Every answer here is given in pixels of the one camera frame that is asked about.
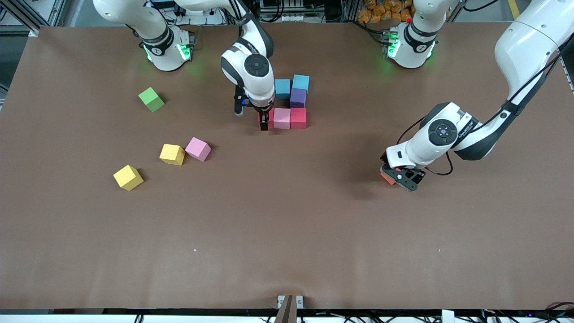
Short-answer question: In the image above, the green foam block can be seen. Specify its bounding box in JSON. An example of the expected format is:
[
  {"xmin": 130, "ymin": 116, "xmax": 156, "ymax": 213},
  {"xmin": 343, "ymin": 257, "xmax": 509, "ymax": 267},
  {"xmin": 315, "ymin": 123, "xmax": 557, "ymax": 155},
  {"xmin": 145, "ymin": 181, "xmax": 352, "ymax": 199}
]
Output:
[{"xmin": 138, "ymin": 87, "xmax": 165, "ymax": 113}]

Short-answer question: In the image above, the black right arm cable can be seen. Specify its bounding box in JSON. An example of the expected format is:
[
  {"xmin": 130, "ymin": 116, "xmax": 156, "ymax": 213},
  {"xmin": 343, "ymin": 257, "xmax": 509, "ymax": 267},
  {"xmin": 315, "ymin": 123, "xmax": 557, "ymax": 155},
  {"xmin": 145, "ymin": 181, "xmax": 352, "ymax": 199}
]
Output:
[{"xmin": 224, "ymin": 0, "xmax": 256, "ymax": 41}]

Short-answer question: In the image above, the pink foam block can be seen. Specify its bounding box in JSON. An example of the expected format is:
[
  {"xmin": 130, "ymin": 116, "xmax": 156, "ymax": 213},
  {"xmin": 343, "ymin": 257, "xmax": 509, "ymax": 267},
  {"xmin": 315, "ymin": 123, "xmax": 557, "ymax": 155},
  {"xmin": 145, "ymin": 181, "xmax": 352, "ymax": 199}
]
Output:
[
  {"xmin": 273, "ymin": 108, "xmax": 291, "ymax": 130},
  {"xmin": 185, "ymin": 137, "xmax": 212, "ymax": 162}
]

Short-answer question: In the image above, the aluminium frame post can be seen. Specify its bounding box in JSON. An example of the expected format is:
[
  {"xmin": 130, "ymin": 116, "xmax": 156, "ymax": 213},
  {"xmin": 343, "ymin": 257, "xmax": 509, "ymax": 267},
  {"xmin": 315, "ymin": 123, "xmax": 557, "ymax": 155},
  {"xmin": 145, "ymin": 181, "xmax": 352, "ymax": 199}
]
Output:
[
  {"xmin": 537, "ymin": 0, "xmax": 574, "ymax": 33},
  {"xmin": 0, "ymin": 0, "xmax": 68, "ymax": 37}
]

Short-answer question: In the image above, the yellow foam block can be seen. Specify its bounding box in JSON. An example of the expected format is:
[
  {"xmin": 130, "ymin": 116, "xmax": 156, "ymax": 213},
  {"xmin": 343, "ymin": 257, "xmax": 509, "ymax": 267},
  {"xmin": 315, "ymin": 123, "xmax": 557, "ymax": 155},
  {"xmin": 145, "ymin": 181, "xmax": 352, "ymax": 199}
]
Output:
[
  {"xmin": 159, "ymin": 144, "xmax": 186, "ymax": 166},
  {"xmin": 113, "ymin": 164, "xmax": 144, "ymax": 192}
]

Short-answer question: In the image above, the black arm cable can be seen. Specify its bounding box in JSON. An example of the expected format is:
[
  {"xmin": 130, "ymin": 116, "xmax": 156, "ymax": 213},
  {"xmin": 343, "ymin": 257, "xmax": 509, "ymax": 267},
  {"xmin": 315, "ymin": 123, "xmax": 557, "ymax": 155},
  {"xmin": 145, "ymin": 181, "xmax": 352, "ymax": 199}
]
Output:
[
  {"xmin": 396, "ymin": 31, "xmax": 574, "ymax": 176},
  {"xmin": 224, "ymin": 0, "xmax": 256, "ymax": 41}
]

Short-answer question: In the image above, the bag of orange fruit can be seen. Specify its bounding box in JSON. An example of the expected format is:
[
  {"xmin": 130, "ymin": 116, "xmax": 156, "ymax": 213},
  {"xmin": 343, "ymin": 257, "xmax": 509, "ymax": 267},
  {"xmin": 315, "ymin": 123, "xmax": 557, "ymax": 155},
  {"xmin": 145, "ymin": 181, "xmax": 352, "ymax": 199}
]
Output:
[{"xmin": 357, "ymin": 0, "xmax": 415, "ymax": 24}]

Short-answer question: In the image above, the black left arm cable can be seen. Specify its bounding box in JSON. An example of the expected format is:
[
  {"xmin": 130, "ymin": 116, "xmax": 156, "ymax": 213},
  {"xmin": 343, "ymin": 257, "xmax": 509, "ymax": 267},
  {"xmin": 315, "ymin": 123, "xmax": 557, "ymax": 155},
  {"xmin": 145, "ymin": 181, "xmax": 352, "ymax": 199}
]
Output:
[{"xmin": 396, "ymin": 31, "xmax": 574, "ymax": 176}]

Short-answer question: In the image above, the paper table cover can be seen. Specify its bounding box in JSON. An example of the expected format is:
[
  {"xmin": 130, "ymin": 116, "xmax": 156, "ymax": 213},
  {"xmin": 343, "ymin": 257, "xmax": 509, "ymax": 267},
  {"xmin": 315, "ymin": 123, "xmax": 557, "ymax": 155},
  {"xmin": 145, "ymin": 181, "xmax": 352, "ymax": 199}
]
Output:
[{"xmin": 0, "ymin": 22, "xmax": 574, "ymax": 311}]

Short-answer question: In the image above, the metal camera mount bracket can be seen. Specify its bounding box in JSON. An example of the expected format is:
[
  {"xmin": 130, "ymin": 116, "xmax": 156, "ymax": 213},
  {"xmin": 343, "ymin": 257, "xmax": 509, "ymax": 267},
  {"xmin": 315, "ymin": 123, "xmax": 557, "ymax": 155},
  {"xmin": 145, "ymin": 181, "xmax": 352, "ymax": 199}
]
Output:
[{"xmin": 274, "ymin": 295, "xmax": 304, "ymax": 323}]

